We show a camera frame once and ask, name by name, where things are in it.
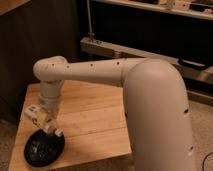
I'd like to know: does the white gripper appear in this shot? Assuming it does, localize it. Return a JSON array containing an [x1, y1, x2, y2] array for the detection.
[[24, 96, 61, 134]]

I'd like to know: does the small clear plastic bottle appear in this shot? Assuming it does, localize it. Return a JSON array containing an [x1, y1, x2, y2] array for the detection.
[[24, 105, 63, 137]]

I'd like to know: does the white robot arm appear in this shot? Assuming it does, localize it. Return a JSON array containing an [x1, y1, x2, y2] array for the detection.
[[24, 56, 196, 171]]

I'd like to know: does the black ceramic bowl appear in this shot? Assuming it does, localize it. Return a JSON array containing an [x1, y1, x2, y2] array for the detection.
[[24, 129, 65, 168]]

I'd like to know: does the wooden table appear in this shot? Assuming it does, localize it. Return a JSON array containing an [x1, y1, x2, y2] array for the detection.
[[8, 81, 131, 171]]

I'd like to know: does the grey metal beam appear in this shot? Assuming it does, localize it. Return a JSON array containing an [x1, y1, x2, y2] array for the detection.
[[80, 37, 213, 85]]

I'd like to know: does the metal vertical pole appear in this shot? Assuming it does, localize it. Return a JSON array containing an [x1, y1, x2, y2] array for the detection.
[[86, 0, 94, 42]]

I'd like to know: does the wooden shelf with items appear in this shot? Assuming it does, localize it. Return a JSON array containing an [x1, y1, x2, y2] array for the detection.
[[93, 0, 213, 21]]

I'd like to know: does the black handle object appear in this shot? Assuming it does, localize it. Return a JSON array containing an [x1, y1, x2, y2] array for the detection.
[[178, 59, 210, 71]]

